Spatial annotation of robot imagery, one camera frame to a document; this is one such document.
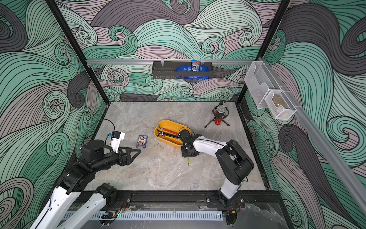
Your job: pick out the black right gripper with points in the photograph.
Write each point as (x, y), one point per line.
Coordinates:
(186, 151)

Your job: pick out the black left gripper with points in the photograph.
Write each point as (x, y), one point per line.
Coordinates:
(127, 160)

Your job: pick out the red hex key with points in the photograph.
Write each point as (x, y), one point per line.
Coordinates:
(164, 131)

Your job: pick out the black hex key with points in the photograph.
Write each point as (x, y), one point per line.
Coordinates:
(166, 135)

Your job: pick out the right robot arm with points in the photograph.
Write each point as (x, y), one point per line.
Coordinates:
(233, 160)

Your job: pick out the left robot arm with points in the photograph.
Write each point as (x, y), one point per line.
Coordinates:
(96, 156)

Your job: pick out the blue playing cards box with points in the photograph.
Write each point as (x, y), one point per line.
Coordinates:
(142, 141)

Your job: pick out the yellow plastic storage box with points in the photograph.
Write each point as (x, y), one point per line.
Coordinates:
(173, 126)

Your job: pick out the black tripod microphone stand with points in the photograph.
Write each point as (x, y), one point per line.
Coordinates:
(220, 113)

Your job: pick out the blue snack packet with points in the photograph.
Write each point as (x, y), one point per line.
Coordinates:
(194, 71)

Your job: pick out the small clear bin with contents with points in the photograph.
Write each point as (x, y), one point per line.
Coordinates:
(280, 105)

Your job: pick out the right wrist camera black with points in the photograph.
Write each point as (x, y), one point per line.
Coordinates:
(184, 135)

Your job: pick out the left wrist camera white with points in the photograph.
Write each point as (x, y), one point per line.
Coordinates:
(116, 138)

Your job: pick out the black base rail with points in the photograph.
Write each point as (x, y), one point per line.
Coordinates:
(208, 198)

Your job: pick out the white slotted cable duct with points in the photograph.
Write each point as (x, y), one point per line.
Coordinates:
(175, 215)

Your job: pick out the black wall shelf basket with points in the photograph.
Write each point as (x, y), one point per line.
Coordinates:
(167, 70)

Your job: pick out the black frame corner post left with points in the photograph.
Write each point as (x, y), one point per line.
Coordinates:
(70, 37)

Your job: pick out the black frame corner post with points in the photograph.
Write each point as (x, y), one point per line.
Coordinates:
(70, 37)
(253, 42)

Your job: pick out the clear plastic wall bin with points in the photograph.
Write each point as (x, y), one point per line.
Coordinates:
(260, 81)

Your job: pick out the aluminium back rail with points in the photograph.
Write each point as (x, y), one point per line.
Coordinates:
(130, 61)

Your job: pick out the black frame corner post right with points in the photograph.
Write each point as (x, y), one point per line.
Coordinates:
(253, 42)

